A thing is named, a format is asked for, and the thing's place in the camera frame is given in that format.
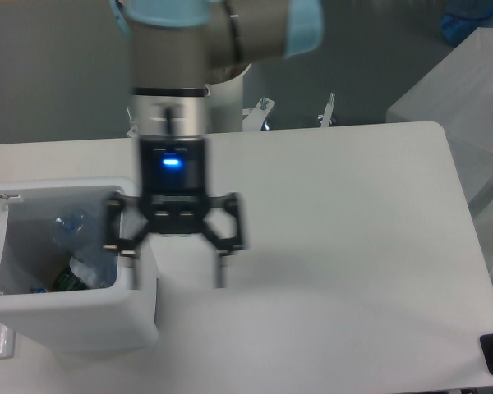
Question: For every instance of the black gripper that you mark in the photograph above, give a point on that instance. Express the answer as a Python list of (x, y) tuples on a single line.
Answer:
[(174, 201)]

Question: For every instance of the clear plastic water bottle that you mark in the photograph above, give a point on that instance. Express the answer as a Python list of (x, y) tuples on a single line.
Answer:
[(78, 232)]

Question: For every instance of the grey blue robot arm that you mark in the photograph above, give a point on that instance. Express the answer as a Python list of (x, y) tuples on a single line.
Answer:
[(174, 46)]

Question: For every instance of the white trash can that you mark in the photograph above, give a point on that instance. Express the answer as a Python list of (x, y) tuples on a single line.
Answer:
[(114, 318)]

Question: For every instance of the green snack wrapper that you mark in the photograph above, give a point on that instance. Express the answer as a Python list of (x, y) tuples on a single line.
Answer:
[(66, 280)]

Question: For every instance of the white side table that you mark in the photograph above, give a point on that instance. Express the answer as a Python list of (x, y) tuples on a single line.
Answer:
[(458, 94)]

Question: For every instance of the blue plastic bin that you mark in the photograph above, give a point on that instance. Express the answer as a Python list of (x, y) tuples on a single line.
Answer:
[(461, 18)]

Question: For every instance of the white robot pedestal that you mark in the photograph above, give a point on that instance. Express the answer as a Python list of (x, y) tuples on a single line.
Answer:
[(225, 102)]

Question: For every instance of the white base bracket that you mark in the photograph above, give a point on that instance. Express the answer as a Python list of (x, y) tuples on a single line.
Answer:
[(253, 119)]

